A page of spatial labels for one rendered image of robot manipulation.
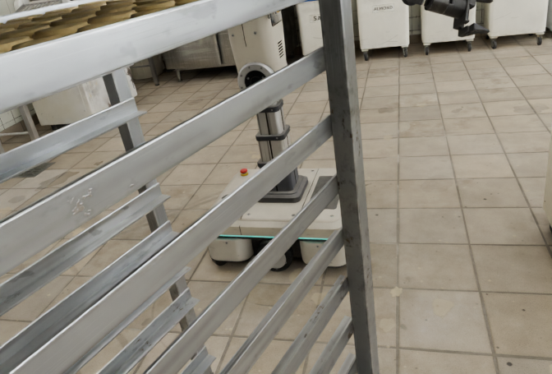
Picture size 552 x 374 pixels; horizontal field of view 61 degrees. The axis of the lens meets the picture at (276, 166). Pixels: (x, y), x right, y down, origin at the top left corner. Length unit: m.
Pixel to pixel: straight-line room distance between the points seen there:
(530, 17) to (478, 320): 3.93
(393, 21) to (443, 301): 3.74
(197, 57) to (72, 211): 5.13
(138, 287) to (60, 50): 0.19
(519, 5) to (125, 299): 5.10
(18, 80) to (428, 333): 1.63
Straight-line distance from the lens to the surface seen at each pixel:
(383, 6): 5.18
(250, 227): 1.98
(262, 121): 1.97
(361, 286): 0.76
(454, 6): 1.52
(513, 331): 1.85
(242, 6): 0.47
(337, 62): 0.60
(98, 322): 0.38
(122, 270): 0.95
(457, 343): 1.78
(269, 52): 1.82
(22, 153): 0.80
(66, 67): 0.33
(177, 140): 0.40
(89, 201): 0.35
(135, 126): 0.92
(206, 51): 5.39
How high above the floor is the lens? 1.28
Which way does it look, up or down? 25 degrees down
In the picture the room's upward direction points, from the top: 9 degrees counter-clockwise
